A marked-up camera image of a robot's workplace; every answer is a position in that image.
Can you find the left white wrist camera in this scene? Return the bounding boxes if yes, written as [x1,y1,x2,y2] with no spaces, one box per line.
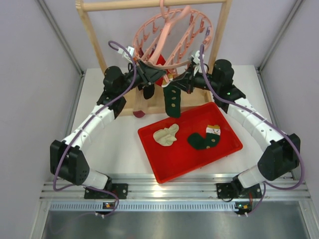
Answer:
[118,46,135,62]

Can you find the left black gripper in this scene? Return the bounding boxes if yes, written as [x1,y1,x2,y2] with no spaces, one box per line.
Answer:
[118,59,166,96]

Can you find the wooden hanger rack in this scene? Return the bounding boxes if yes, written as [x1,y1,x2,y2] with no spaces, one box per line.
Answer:
[76,0,231,118]

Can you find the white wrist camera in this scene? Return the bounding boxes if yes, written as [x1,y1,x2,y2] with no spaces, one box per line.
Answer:
[118,46,135,62]
[188,50,205,70]

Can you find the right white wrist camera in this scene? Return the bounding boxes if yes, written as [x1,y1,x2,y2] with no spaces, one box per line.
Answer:
[188,50,205,70]

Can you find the black white striped sock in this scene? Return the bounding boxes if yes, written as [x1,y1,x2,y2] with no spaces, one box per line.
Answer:
[143,85,155,100]

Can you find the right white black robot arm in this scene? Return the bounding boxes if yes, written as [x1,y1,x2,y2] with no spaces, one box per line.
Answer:
[170,59,302,198]

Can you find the cream yellow sock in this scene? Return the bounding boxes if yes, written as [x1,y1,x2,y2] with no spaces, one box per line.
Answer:
[153,124,179,147]

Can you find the red plastic tray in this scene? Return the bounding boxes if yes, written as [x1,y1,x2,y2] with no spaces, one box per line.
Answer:
[138,102,243,184]

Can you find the beige purple striped sock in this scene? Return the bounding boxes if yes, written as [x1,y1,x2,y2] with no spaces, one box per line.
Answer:
[133,89,148,119]

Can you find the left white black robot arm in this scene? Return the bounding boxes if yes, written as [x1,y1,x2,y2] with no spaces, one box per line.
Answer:
[50,61,166,198]

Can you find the aluminium mounting rail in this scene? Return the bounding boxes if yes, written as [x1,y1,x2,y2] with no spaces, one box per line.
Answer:
[39,174,314,212]

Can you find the green sock yellow dots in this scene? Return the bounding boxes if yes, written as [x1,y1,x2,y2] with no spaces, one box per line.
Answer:
[163,86,181,118]

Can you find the white patterned sock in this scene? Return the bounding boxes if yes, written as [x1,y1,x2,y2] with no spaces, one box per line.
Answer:
[206,124,221,136]

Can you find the pink round clip hanger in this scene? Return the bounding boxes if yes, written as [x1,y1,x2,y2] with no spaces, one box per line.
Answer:
[133,0,213,76]

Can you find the red sock on hanger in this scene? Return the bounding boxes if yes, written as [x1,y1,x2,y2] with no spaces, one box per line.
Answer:
[139,53,175,87]

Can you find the dark green sock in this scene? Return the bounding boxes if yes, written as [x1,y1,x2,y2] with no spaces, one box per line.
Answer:
[187,133,220,150]

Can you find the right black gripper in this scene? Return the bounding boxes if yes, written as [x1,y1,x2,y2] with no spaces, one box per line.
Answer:
[170,65,220,95]

